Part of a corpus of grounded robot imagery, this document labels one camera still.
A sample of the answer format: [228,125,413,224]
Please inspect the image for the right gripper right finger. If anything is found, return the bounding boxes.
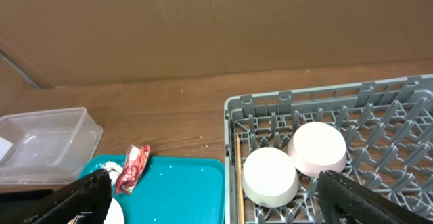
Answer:
[317,170,432,224]

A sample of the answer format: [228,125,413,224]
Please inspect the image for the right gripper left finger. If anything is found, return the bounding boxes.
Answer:
[20,169,112,224]

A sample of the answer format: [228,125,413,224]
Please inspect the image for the pink plate with peanut shells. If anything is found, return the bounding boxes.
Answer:
[104,198,124,224]

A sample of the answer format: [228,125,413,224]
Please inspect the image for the white tissue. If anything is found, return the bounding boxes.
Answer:
[101,161,123,186]

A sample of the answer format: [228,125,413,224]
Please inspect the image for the red snack wrapper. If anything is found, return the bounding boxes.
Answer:
[115,145,150,195]

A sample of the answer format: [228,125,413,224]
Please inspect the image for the pink bowl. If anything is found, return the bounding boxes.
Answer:
[288,122,347,178]

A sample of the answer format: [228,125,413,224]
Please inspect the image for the white bowl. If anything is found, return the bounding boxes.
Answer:
[241,147,299,208]

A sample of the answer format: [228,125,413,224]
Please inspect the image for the wooden chopstick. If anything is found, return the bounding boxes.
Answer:
[236,135,245,224]

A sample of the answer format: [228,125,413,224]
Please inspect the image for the grey dishwasher rack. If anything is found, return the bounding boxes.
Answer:
[224,75,432,223]

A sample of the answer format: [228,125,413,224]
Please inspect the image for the clear plastic bin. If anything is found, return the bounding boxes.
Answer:
[1,107,104,185]

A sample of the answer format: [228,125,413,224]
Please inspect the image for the black rectangular tray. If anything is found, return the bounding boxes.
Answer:
[0,189,53,218]

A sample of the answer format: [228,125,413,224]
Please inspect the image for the teal serving tray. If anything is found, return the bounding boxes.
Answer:
[78,154,226,224]

